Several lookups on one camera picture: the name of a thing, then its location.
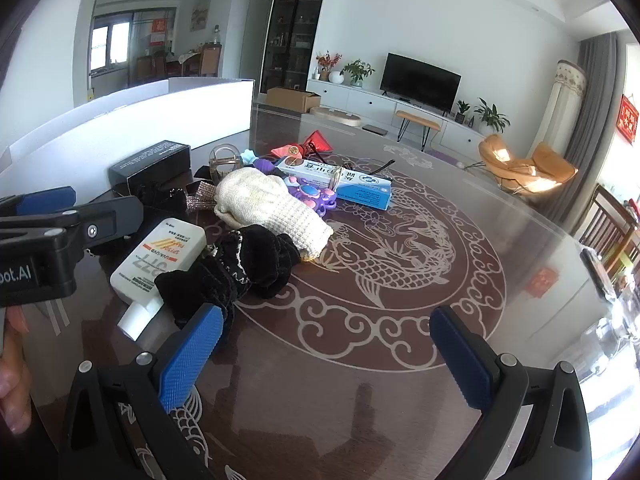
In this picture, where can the grey curtain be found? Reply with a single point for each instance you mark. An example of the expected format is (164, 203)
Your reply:
(590, 110)

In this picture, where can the clear hair claw clip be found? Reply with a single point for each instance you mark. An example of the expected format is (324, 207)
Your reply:
(214, 165)

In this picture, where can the dark flat box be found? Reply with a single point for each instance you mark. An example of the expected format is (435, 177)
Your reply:
(375, 129)

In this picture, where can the purple pop fidget toy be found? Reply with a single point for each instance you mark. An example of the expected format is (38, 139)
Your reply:
(310, 195)

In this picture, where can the red candy pouch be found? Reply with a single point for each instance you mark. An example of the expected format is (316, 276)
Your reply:
(317, 141)

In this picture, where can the orange lounge chair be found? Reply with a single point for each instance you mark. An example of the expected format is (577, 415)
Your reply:
(550, 170)

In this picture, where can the person's left hand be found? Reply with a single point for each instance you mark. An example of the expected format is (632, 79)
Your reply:
(12, 385)

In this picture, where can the red window poster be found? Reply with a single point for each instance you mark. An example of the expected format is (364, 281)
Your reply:
(158, 32)

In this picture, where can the white sunscreen bottle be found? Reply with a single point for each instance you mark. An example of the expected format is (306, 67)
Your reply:
(150, 260)

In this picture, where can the cream knit glove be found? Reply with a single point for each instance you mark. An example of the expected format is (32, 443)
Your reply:
(265, 205)

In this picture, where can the black framed glasses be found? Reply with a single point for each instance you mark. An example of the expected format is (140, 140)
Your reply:
(384, 164)

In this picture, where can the rhinestone black hair bow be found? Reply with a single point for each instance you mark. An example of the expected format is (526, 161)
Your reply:
(200, 199)

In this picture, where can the small potted plant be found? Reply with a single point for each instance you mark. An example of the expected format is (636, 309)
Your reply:
(461, 110)

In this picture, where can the window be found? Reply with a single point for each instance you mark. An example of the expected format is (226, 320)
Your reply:
(107, 45)

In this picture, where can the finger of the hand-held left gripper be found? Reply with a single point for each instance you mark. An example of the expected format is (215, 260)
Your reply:
(107, 222)
(47, 200)

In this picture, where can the beige curved floor board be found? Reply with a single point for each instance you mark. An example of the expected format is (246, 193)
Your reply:
(335, 116)

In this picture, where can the green plant in white pot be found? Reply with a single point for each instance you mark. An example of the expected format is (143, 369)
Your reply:
(357, 70)

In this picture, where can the brown wooden chair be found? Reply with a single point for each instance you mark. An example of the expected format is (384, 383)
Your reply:
(600, 220)

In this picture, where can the red flowers in vase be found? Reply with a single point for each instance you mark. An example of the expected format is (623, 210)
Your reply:
(327, 62)

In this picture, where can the blue and white box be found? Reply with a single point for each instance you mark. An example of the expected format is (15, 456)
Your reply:
(360, 187)

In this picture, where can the purple toy with blue frill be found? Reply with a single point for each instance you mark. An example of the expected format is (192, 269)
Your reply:
(257, 162)

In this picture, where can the covered standing air conditioner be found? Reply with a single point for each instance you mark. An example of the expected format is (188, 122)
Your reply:
(560, 105)

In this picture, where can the wooden dining chair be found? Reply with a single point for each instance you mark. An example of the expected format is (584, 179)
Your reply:
(211, 60)

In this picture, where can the red wall decoration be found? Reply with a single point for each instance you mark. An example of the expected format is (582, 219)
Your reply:
(628, 117)

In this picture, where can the white partition board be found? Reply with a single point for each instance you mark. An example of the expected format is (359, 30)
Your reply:
(75, 135)
(210, 110)

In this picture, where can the wooden bench with black legs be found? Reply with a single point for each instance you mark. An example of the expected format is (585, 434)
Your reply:
(417, 117)

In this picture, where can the brown patterned desktop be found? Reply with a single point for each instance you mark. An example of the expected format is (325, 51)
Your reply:
(350, 410)

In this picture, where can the black television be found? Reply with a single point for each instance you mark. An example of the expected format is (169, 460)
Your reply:
(420, 80)

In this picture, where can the framed wall painting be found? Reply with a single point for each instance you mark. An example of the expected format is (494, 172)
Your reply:
(201, 12)

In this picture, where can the white television cabinet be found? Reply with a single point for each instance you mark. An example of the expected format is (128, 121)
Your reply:
(350, 97)

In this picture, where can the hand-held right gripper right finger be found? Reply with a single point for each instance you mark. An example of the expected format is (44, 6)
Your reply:
(465, 360)

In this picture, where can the cardboard box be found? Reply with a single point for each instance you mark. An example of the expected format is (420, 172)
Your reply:
(292, 99)

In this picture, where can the purple floor mat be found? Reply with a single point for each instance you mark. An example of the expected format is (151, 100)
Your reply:
(442, 156)

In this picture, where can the black velvet scrunchie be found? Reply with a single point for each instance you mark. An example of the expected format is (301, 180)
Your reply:
(250, 260)

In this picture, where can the large leafy potted plant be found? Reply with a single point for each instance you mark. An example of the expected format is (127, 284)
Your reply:
(492, 117)

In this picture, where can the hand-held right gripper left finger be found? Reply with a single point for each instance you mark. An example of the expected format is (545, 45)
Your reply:
(192, 355)

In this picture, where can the black printed box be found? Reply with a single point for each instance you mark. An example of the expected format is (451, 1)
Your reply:
(150, 165)

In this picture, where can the dark glass display cabinet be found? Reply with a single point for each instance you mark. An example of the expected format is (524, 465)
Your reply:
(295, 25)

